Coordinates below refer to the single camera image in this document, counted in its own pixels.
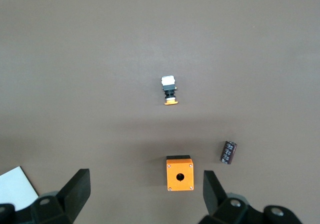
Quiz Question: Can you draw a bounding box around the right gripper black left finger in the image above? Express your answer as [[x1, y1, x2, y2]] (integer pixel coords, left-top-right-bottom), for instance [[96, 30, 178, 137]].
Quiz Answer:
[[30, 168, 91, 224]]

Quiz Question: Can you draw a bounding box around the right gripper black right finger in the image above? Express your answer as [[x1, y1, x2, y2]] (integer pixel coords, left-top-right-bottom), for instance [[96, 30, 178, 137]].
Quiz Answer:
[[198, 170, 266, 224]]

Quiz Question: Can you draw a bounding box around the white drawer cabinet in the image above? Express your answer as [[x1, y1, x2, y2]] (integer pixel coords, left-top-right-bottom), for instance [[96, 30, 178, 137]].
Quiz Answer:
[[0, 165, 40, 212]]

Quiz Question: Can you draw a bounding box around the yellow mushroom push button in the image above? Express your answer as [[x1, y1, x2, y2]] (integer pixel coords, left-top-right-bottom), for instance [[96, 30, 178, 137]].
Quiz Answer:
[[160, 75, 180, 107]]

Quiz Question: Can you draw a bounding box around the dark cylindrical capacitor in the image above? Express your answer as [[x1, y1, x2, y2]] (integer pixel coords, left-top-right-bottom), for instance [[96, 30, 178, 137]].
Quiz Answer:
[[219, 140, 238, 165]]

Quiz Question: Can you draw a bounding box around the orange button enclosure box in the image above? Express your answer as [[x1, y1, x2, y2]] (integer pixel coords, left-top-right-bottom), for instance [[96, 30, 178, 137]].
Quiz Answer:
[[165, 154, 195, 192]]

